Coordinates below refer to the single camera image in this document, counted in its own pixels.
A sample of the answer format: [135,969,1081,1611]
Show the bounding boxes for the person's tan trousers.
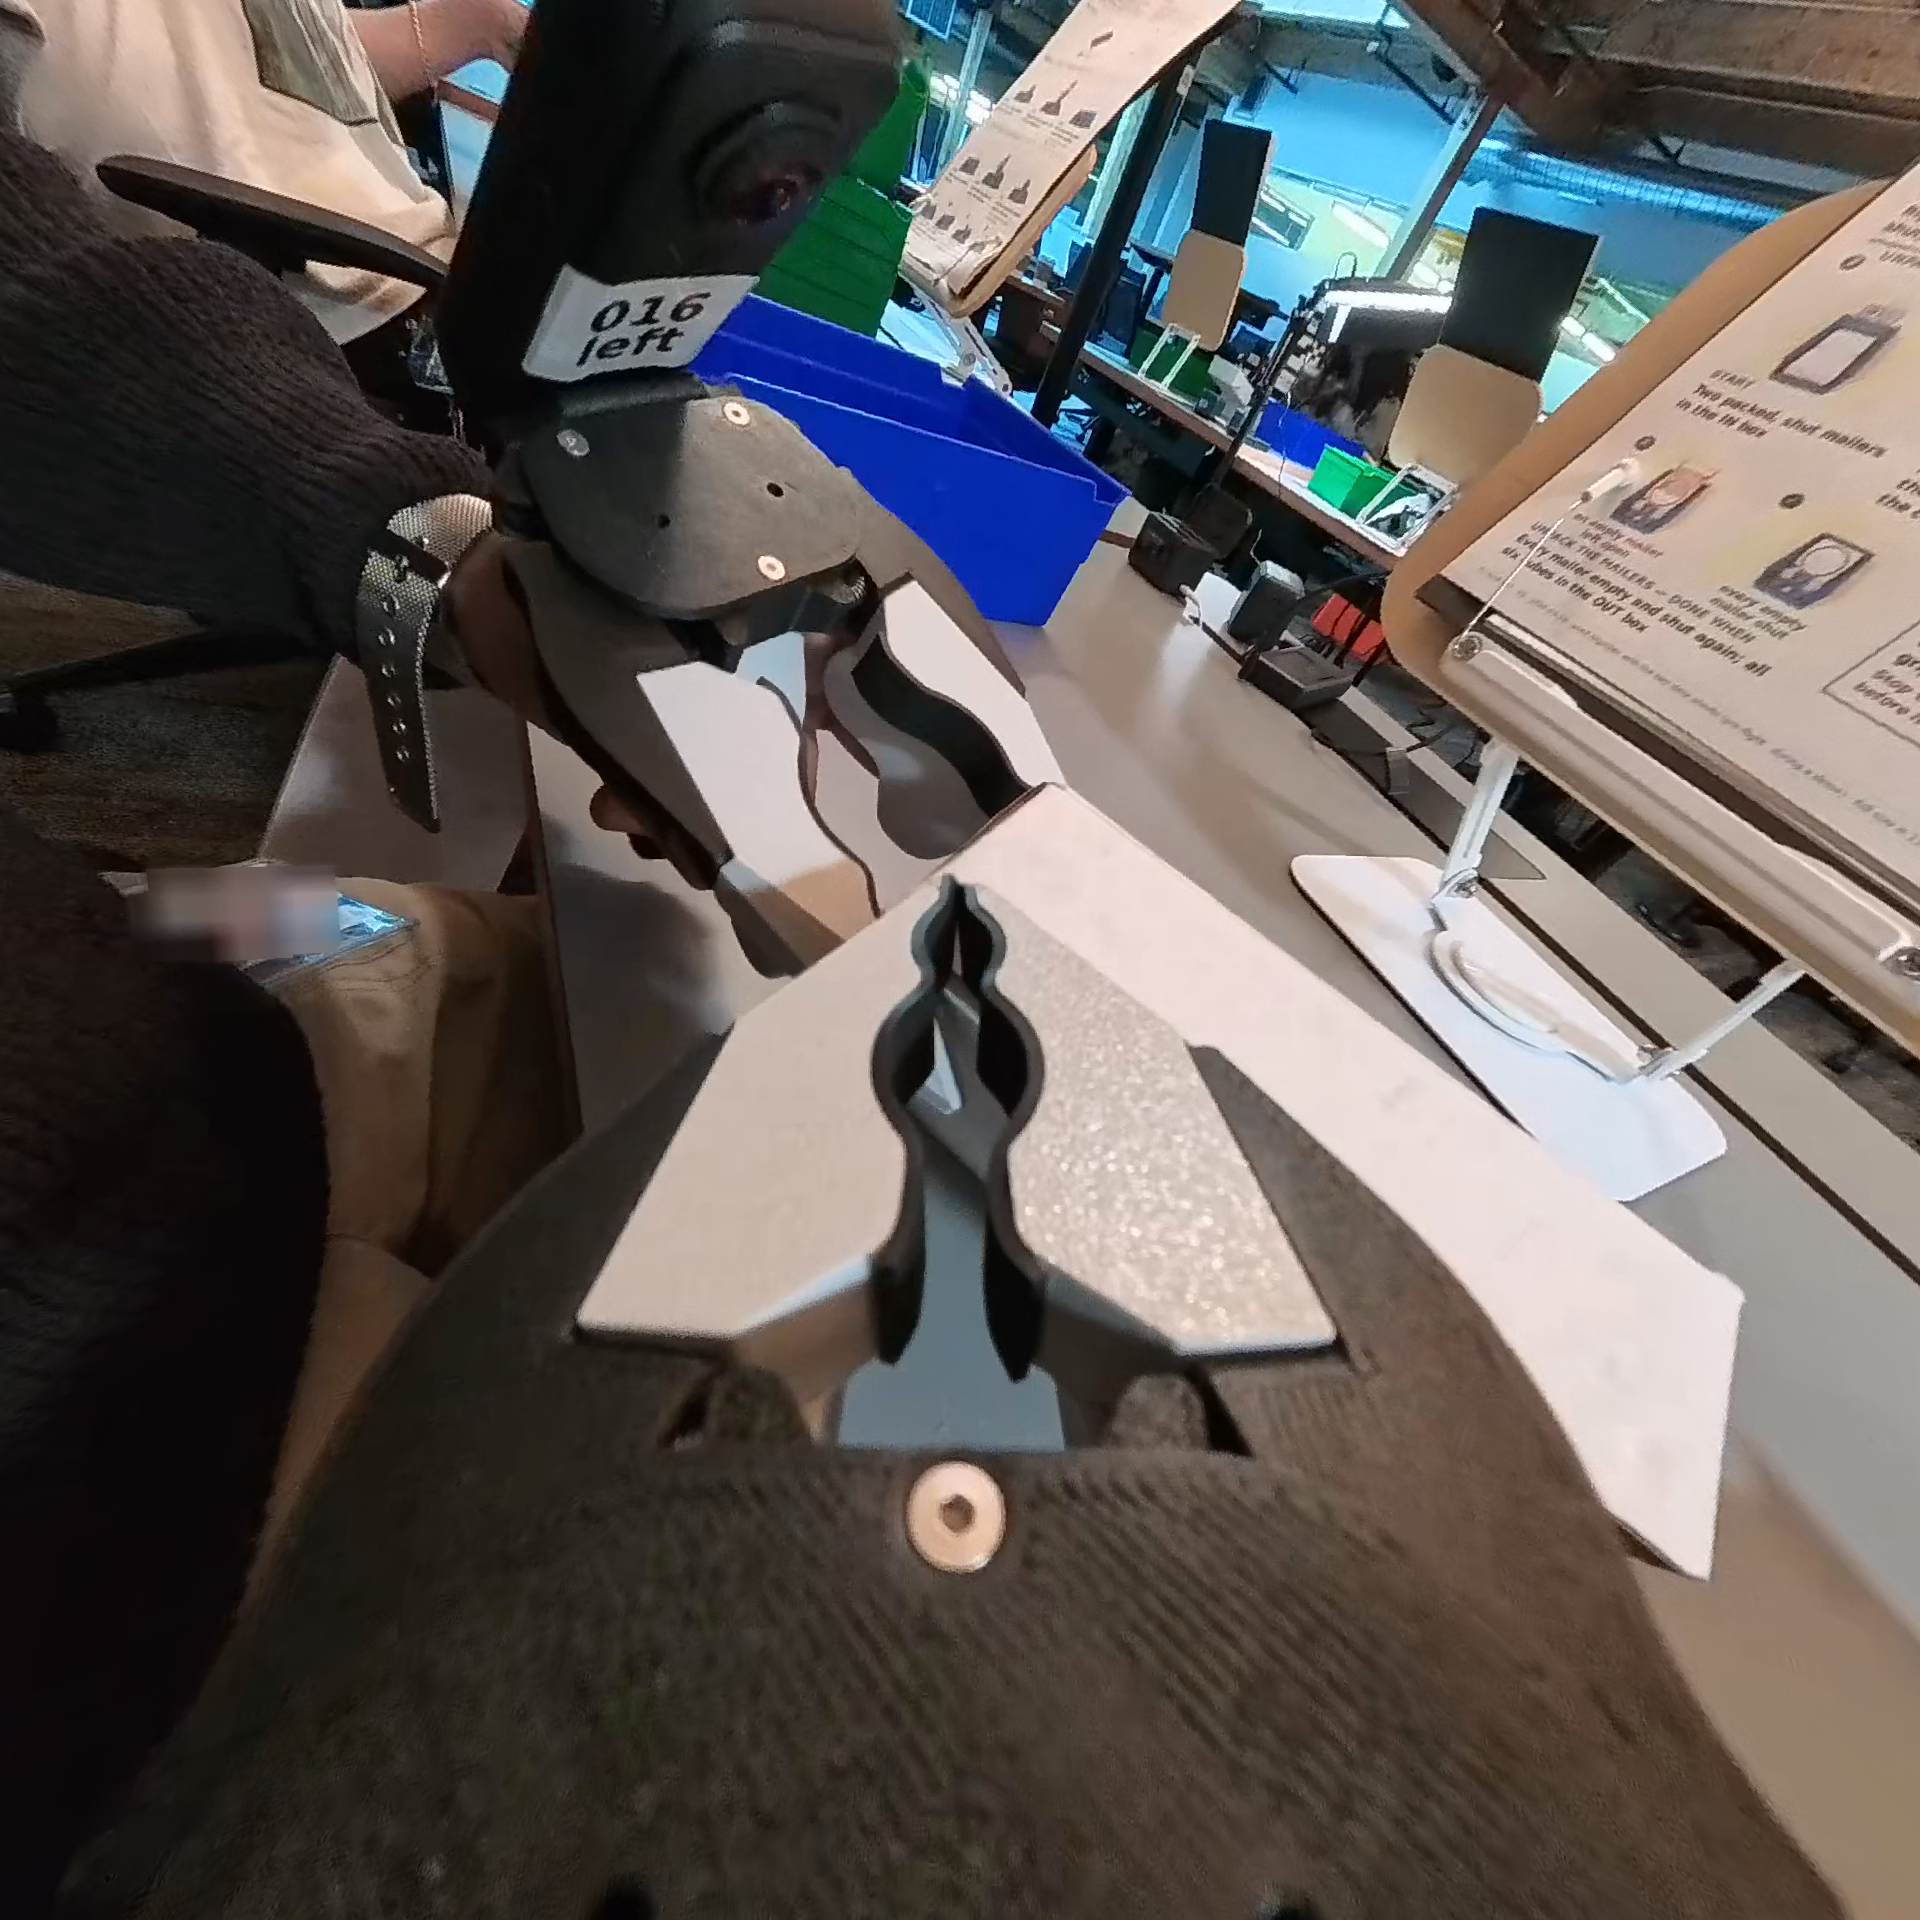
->
[263,879,582,1502]

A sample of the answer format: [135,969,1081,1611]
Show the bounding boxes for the wooden stand with black panel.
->
[1387,209,1602,486]
[1162,119,1279,358]

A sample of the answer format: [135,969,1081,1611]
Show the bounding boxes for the green panel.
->
[756,59,934,351]

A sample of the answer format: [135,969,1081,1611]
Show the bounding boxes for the blue plastic bin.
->
[690,293,1130,629]

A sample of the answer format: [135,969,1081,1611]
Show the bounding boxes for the background document stand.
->
[901,0,1251,321]

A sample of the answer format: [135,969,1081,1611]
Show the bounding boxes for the person's dark clothing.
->
[0,817,335,1920]

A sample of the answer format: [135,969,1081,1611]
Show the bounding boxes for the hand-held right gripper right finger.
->
[964,912,1340,1384]

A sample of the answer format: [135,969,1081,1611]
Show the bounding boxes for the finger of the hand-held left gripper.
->
[815,577,1067,899]
[638,671,883,982]

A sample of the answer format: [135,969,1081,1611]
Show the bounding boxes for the person's left hand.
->
[447,535,724,894]

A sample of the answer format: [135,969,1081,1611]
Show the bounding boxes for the grey woven watch strap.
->
[355,497,497,838]

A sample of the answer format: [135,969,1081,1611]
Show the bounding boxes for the black office chair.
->
[95,158,452,291]

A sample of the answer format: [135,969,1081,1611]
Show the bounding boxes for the long background workbench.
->
[1036,306,1445,573]

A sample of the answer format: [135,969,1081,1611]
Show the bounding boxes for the white cardboard mailer box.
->
[710,781,1749,1584]

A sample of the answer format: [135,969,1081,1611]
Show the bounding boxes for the black power adapter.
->
[1242,638,1407,753]
[1127,507,1221,597]

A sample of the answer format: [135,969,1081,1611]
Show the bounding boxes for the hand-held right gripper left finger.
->
[574,882,963,1370]

